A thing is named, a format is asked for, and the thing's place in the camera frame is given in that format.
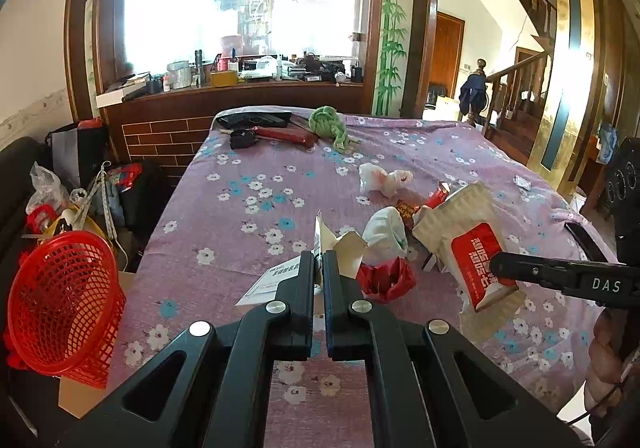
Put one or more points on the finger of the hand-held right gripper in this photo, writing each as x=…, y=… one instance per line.
x=530, y=270

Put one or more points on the white torn paper box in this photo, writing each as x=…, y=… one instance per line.
x=350, y=248

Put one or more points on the wooden stair railing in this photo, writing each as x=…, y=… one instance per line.
x=520, y=87

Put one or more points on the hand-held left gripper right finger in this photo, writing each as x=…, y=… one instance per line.
x=327, y=278

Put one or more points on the bamboo wall painting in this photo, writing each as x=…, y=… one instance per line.
x=392, y=27

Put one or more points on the black speaker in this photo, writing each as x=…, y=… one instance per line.
x=622, y=177

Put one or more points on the small white sachet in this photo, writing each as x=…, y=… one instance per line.
x=522, y=183

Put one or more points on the red snack bag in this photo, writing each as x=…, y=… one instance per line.
x=125, y=175

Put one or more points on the purple floral tablecloth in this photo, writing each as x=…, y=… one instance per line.
x=280, y=198

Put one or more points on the yellow plastic container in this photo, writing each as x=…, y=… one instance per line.
x=92, y=225

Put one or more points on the green cloth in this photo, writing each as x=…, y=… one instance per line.
x=330, y=125

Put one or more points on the tan box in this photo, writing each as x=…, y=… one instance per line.
x=223, y=78

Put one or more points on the golden pillar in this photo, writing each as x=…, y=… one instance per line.
x=570, y=77

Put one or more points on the wooden door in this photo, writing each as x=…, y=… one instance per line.
x=447, y=52

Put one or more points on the wooden partition counter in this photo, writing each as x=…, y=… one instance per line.
x=240, y=97

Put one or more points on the person's right hand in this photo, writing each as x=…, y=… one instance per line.
x=607, y=368

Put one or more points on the stack of books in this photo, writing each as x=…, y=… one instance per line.
x=122, y=90

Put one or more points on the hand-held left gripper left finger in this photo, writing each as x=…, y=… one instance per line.
x=311, y=278

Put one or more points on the red crumpled wrapper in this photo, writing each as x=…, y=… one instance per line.
x=385, y=280

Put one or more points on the white paper slip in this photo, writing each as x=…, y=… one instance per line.
x=270, y=280

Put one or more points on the black shopping bag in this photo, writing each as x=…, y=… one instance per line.
x=80, y=152

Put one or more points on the dark jacket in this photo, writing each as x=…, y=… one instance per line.
x=472, y=92

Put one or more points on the red torn carton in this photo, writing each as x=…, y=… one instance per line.
x=439, y=195

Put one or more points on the black pouch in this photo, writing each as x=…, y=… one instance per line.
x=255, y=119

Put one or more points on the black car key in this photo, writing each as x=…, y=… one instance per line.
x=242, y=139

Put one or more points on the small white bottle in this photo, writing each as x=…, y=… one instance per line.
x=278, y=67

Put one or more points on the pink white plastic bag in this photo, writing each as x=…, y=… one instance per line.
x=375, y=177

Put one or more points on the clear plastic bag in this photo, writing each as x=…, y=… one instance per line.
x=45, y=183

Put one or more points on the black sofa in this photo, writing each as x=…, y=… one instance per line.
x=15, y=167

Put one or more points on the red mesh basket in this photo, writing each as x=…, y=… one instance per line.
x=60, y=298

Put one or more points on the orange brown candy wrapper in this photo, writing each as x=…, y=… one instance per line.
x=405, y=212

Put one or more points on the white crumpled plastic bag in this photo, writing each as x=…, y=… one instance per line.
x=382, y=228

